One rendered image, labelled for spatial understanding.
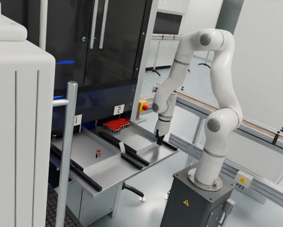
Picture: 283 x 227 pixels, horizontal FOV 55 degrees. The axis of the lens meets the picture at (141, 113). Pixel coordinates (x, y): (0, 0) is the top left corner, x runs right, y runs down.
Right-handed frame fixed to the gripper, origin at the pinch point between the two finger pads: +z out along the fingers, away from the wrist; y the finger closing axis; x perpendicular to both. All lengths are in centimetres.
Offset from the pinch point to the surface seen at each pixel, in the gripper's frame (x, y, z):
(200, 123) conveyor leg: -15, -86, 14
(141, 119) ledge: -32.1, -21.0, 3.1
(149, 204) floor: -25, -46, 91
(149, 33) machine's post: -29, -9, -59
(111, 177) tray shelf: 4.3, 44.2, 4.4
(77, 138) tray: -32.8, 36.2, 3.0
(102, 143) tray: -19.7, 28.4, 2.1
